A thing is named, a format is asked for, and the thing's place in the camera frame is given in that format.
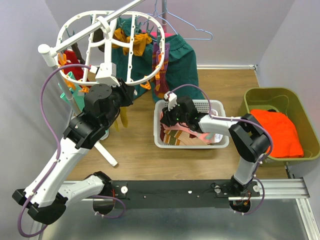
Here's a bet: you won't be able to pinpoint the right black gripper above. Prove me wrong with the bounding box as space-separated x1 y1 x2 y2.
159 101 188 128

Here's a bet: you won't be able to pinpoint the vertical metal pole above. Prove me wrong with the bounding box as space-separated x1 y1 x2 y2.
161 0 168 33

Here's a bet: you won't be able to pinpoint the dark brown hanging sock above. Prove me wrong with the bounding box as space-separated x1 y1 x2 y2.
71 43 86 65

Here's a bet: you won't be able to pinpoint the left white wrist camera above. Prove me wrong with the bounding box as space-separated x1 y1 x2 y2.
89 62 120 87

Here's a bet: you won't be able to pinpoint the pink patterned sock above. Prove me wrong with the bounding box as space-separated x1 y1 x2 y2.
160 123 223 145

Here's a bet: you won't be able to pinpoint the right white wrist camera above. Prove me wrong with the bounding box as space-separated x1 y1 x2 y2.
164 91 177 111

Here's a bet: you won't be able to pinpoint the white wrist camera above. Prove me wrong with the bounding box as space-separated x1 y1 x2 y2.
164 91 177 111
89 62 120 87

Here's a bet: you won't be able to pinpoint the mustard yellow hanging socks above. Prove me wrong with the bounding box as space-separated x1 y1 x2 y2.
111 27 153 57

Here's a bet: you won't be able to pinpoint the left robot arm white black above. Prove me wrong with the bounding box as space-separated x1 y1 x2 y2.
12 79 135 225

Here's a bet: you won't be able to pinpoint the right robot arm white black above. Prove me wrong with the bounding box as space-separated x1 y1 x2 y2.
160 92 273 196

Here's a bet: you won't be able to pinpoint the green trousers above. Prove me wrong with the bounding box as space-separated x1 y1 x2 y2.
112 18 204 102

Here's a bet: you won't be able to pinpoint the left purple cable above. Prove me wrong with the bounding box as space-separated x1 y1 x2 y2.
16 63 92 238

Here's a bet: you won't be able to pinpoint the striped sock in basket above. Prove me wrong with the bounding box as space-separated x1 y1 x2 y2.
160 129 208 146

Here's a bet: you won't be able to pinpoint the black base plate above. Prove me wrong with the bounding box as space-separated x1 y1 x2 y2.
111 179 260 209

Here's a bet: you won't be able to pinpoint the white laundry basket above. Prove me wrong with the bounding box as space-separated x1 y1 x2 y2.
153 100 229 149

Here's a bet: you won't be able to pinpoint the white drying rack pole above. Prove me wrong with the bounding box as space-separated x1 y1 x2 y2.
38 0 155 167

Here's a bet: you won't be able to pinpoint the white round clip hanger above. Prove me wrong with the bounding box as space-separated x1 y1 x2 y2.
56 10 166 87

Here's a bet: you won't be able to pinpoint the pink garment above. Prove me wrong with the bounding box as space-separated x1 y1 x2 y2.
149 31 176 42

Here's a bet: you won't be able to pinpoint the purple striped hanging sock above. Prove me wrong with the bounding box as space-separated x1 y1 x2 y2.
152 42 170 99

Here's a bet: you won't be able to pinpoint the orange clothespin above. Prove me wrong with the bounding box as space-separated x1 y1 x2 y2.
140 80 152 90

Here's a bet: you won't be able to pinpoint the orange cloth in bin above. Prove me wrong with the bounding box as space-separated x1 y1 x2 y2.
250 109 304 158

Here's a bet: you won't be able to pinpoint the red hanging garment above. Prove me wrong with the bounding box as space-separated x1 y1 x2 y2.
57 49 84 81

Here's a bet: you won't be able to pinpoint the olive green plastic bin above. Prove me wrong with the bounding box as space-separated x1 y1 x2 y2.
237 86 320 166

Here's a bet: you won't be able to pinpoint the blue wire hanger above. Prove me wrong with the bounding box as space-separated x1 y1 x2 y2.
146 0 214 42

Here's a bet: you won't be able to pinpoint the aluminium rail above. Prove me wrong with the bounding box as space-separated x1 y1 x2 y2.
59 177 311 201

